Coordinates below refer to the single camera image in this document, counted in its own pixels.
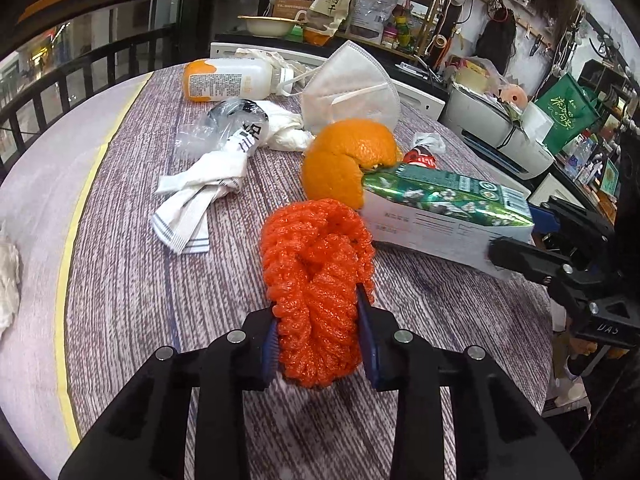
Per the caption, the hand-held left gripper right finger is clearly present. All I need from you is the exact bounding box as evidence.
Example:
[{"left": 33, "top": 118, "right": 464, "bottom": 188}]
[{"left": 355, "top": 285, "right": 583, "bottom": 480}]

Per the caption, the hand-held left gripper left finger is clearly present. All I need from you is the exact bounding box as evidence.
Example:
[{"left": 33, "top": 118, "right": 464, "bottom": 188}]
[{"left": 59, "top": 307, "right": 281, "bottom": 480}]

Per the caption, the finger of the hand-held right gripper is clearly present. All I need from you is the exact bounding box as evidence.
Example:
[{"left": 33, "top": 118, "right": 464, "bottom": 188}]
[
  {"left": 529, "top": 195, "right": 618, "bottom": 261},
  {"left": 486, "top": 236, "right": 640, "bottom": 348}
]

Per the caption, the orange foam fruit net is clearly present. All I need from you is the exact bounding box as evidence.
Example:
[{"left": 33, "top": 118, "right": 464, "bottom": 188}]
[{"left": 260, "top": 199, "right": 377, "bottom": 389}]

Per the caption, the green drink carton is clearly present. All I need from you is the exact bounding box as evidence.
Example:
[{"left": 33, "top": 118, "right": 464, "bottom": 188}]
[{"left": 361, "top": 162, "right": 536, "bottom": 281}]

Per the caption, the white tissue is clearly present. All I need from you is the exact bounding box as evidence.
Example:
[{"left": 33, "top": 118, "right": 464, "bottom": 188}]
[{"left": 250, "top": 100, "right": 317, "bottom": 152}]

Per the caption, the clear black-printed plastic bag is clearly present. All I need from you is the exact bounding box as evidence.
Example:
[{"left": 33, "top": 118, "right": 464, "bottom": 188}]
[{"left": 175, "top": 98, "right": 271, "bottom": 161}]

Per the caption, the white drawer cabinet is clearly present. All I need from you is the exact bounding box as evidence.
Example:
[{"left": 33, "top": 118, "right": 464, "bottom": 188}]
[{"left": 527, "top": 172, "right": 571, "bottom": 207}]

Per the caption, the white printer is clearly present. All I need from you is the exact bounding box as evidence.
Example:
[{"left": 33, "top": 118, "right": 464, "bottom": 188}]
[{"left": 442, "top": 80, "right": 556, "bottom": 181}]

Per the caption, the green tote bag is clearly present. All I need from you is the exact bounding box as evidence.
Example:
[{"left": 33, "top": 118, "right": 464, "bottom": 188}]
[{"left": 535, "top": 72, "right": 601, "bottom": 161}]

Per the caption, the red snack wrapper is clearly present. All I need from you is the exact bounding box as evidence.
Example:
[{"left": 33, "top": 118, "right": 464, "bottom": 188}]
[{"left": 402, "top": 132, "right": 447, "bottom": 168}]

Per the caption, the white striped sock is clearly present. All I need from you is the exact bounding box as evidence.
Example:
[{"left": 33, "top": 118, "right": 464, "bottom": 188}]
[{"left": 151, "top": 152, "right": 249, "bottom": 255}]

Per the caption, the orange peel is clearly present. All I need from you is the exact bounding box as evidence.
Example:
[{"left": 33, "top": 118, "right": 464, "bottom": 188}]
[{"left": 301, "top": 118, "right": 405, "bottom": 211}]

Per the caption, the white face mask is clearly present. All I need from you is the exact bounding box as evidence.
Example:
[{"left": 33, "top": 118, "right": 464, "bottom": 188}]
[{"left": 280, "top": 40, "right": 402, "bottom": 136}]

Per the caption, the dark food packet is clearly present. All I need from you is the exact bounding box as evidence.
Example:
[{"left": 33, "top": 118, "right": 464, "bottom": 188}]
[{"left": 347, "top": 0, "right": 401, "bottom": 43}]

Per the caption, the crumpled beige paper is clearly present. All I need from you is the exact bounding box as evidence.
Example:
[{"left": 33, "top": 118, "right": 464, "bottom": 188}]
[{"left": 0, "top": 240, "right": 21, "bottom": 336}]

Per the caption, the white and orange plastic bottle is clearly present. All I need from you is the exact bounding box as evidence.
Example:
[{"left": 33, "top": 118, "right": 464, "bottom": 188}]
[{"left": 182, "top": 58, "right": 296, "bottom": 103}]

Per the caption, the crumpled white wrapper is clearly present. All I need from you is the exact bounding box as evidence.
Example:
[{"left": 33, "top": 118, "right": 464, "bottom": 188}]
[{"left": 234, "top": 47, "right": 307, "bottom": 79}]

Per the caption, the beige snack pouch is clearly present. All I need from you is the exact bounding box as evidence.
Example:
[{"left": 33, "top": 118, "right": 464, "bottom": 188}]
[{"left": 305, "top": 0, "right": 361, "bottom": 31}]

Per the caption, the cream bowl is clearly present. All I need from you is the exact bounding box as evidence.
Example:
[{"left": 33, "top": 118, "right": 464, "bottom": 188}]
[{"left": 237, "top": 14, "right": 307, "bottom": 37}]

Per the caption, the black railing with wooden top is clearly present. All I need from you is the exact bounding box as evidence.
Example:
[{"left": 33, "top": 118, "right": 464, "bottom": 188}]
[{"left": 0, "top": 0, "right": 276, "bottom": 171}]

